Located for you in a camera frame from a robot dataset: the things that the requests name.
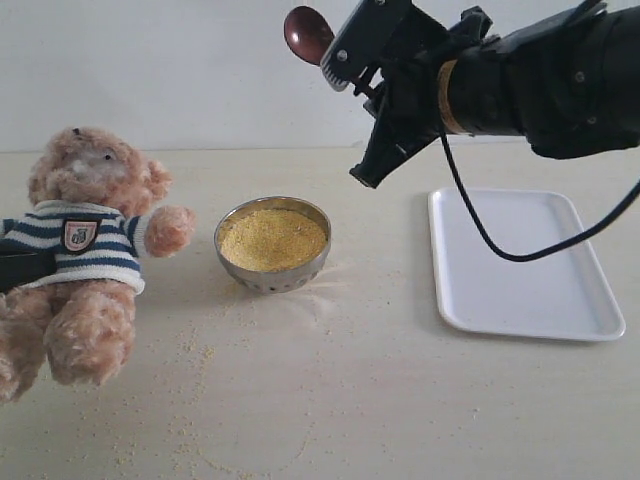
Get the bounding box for black cable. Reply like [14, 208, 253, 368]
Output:
[438, 130, 640, 264]

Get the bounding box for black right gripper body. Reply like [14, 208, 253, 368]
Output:
[362, 29, 531, 139]

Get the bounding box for dark red wooden spoon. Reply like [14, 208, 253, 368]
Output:
[283, 5, 335, 66]

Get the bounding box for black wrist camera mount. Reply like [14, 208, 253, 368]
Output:
[349, 82, 440, 189]

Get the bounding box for steel bowl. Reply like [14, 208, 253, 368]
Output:
[213, 196, 331, 294]

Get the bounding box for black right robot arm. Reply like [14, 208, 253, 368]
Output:
[319, 1, 639, 165]

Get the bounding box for brown teddy bear striped sweater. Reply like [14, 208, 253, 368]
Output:
[1, 127, 196, 403]

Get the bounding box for yellow millet grains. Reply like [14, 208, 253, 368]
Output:
[221, 209, 328, 272]

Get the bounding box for white plastic tray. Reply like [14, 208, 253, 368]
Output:
[428, 188, 626, 342]

